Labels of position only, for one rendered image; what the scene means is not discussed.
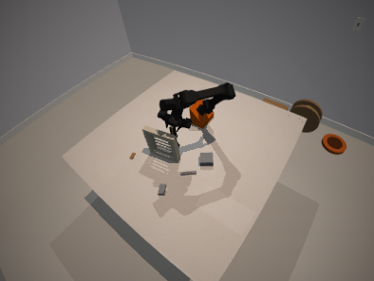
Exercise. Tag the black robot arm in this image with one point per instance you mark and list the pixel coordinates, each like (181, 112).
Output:
(186, 98)

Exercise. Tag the black rectangular bar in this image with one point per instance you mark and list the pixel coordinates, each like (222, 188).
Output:
(162, 187)

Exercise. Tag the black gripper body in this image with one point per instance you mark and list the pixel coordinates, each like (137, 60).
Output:
(164, 115)

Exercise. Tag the grey slatted rack door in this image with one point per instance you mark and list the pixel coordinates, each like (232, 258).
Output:
(149, 133)

